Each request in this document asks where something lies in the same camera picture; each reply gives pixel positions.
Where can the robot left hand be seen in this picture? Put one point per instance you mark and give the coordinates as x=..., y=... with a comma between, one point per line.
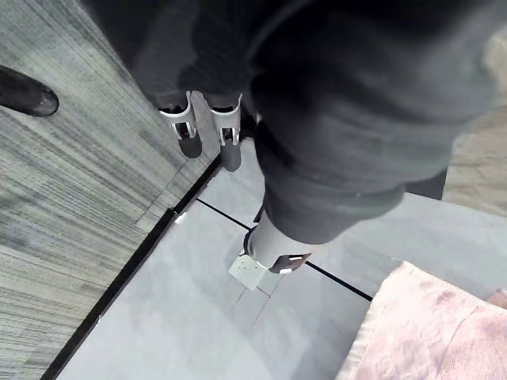
x=336, y=118

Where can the white floor drain cover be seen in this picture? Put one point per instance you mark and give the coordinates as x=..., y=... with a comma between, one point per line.
x=247, y=273

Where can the pink towel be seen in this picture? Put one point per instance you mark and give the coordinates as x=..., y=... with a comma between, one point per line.
x=428, y=328

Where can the black floor threshold strip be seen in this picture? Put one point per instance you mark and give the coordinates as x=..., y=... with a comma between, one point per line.
x=130, y=273

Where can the robot dark foot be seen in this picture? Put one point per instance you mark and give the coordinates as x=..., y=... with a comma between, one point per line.
x=29, y=93

